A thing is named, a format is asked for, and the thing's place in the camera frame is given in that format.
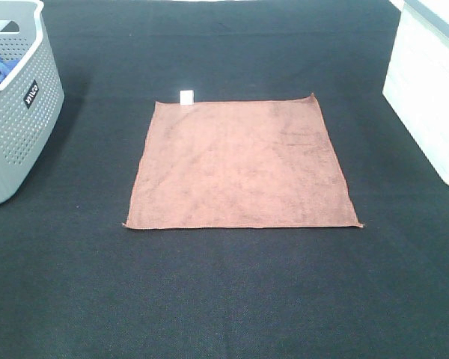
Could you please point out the brown microfibre towel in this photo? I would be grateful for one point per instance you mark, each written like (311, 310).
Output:
(242, 164)

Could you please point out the white plastic bin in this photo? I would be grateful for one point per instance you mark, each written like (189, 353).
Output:
(417, 80)

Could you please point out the grey perforated laundry basket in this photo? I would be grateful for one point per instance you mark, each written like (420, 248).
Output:
(31, 96)

